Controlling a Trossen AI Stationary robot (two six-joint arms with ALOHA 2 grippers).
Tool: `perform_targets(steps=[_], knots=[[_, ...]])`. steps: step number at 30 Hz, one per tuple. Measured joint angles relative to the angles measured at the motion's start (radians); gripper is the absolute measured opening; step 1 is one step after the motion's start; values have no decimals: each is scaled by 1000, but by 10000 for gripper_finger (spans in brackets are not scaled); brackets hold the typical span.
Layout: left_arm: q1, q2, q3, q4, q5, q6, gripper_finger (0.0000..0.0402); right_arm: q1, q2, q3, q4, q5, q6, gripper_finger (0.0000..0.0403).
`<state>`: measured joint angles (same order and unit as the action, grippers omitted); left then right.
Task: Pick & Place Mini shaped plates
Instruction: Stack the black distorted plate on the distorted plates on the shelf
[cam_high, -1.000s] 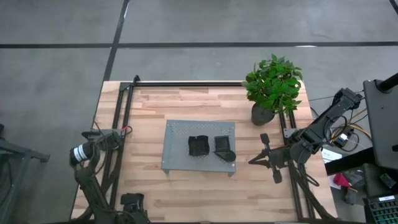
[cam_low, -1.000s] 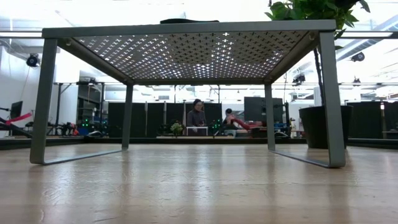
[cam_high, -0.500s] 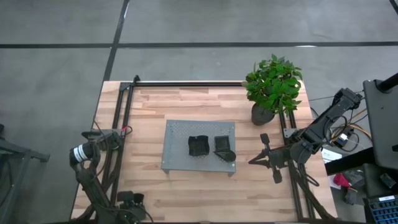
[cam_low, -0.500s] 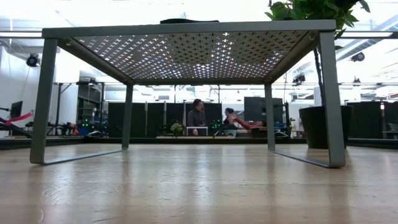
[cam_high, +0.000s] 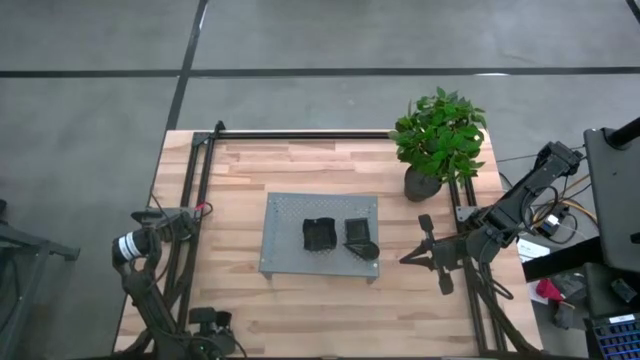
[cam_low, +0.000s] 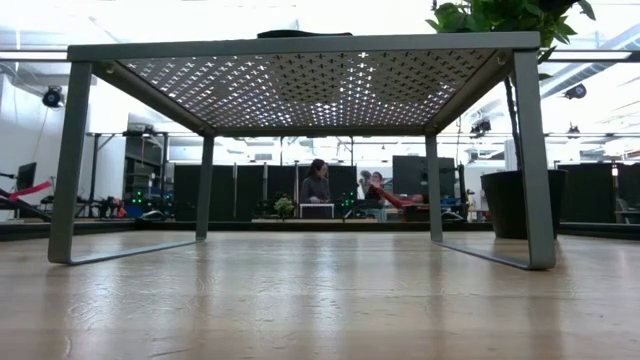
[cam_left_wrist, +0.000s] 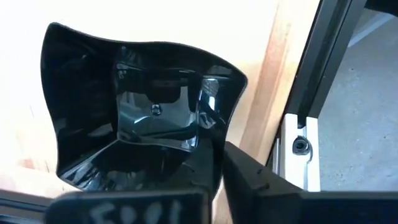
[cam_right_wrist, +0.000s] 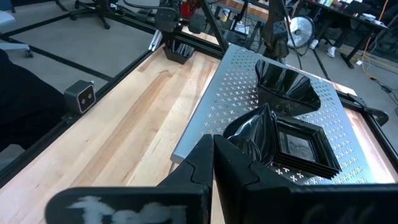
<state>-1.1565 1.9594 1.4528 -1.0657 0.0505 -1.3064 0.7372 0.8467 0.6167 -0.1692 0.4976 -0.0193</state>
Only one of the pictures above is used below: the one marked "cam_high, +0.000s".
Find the black looped gripper cable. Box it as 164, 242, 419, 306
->
477, 238, 516, 301

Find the black aluminium table frame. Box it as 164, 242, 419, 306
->
115, 119, 540, 357

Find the green leafy plant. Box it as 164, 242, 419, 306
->
388, 86, 489, 187

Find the grey perforated metal shelf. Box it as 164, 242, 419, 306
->
258, 191, 381, 285

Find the grey metal stand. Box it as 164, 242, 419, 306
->
0, 199, 81, 360

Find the black round post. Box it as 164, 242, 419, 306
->
604, 117, 640, 151

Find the black plant pot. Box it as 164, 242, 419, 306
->
403, 166, 444, 203

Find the black small square plate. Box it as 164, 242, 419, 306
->
343, 217, 373, 245

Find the black power supply box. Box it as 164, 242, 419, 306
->
535, 212, 565, 239

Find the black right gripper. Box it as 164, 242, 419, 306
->
398, 214, 471, 296

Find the black backlit keyboard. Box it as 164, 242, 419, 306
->
584, 312, 640, 360

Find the red object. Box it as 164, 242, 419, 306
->
535, 277, 566, 304

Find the yellow cable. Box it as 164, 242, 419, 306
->
549, 172, 600, 226

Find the black wavy square plate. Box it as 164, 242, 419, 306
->
301, 216, 339, 253

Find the white paper sheet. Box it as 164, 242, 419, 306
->
517, 237, 551, 264

